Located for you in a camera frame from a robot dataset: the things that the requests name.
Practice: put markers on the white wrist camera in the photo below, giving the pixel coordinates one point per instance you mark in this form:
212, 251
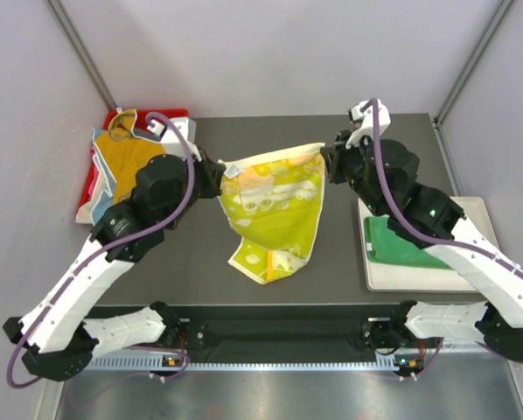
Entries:
169, 139
367, 117

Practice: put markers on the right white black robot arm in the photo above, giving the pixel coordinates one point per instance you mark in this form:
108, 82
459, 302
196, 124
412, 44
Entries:
436, 224

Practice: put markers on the white square tray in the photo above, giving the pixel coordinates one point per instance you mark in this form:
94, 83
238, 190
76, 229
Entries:
394, 278

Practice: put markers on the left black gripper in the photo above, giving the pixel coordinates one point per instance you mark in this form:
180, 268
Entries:
211, 172

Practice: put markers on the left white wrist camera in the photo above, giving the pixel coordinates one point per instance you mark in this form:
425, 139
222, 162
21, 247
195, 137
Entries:
169, 139

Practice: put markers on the right aluminium corner post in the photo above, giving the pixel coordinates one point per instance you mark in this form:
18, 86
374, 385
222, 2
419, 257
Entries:
487, 35

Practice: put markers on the left aluminium corner post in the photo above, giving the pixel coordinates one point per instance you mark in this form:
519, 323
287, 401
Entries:
75, 40

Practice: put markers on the grey slotted cable duct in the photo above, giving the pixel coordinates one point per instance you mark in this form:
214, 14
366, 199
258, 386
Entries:
132, 361

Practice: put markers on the green microfiber towel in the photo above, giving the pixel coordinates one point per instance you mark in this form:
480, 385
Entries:
390, 249

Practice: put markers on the aluminium corner post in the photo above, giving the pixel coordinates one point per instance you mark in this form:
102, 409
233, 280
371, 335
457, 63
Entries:
487, 35
75, 40

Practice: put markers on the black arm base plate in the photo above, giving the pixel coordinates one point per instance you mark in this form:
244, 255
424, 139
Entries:
284, 332

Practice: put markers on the blue patterned towel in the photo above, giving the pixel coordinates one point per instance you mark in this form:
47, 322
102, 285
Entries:
99, 187

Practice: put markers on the orange mustard towel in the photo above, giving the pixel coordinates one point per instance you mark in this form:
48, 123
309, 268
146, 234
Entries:
122, 152

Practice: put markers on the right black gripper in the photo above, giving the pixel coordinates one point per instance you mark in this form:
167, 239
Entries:
336, 155

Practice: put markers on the aluminium frame rail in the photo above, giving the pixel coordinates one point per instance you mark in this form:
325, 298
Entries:
462, 346

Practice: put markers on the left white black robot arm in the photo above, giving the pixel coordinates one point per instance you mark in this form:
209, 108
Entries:
57, 339

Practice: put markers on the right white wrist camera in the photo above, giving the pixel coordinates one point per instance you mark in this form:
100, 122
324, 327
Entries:
367, 117

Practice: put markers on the yellow green patterned towel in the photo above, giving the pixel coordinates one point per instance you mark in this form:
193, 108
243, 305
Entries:
274, 201

